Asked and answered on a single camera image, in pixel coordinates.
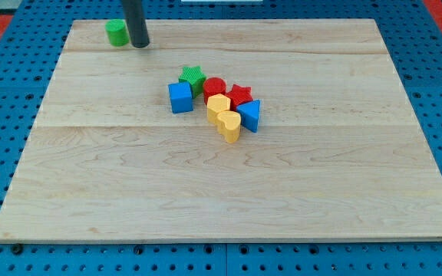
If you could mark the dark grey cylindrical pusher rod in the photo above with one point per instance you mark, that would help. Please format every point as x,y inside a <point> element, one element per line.
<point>136,22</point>

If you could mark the green star block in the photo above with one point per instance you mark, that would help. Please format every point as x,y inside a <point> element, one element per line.
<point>195,78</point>

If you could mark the red star block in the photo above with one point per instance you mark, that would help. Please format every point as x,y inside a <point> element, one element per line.
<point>239,95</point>

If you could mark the green cylinder block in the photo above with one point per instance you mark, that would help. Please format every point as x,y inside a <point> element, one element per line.
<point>117,32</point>

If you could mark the blue cube block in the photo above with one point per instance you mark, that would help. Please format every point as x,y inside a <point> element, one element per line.
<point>181,100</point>

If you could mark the red cylinder block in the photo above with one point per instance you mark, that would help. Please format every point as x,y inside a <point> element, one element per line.
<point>213,86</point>

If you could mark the yellow hexagon block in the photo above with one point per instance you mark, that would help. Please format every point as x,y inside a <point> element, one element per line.
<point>217,103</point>

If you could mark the yellow heart block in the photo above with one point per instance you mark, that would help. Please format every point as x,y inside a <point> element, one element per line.
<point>228,124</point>

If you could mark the blue triangle block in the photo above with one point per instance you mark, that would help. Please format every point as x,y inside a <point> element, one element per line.
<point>249,113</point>

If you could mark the light wooden board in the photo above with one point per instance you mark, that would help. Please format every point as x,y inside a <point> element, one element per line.
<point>339,155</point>

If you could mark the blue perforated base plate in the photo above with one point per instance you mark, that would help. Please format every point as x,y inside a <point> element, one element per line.
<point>30,48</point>

